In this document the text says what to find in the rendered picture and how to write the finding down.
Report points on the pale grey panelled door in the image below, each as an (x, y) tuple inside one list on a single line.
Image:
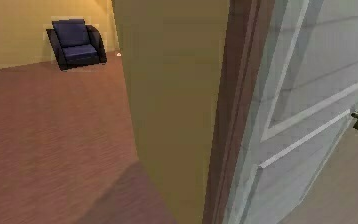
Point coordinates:
[(303, 110)]

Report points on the brown wooden door frame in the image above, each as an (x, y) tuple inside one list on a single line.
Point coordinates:
[(235, 110)]

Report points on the dark blue armchair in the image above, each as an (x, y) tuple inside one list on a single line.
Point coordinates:
[(74, 43)]

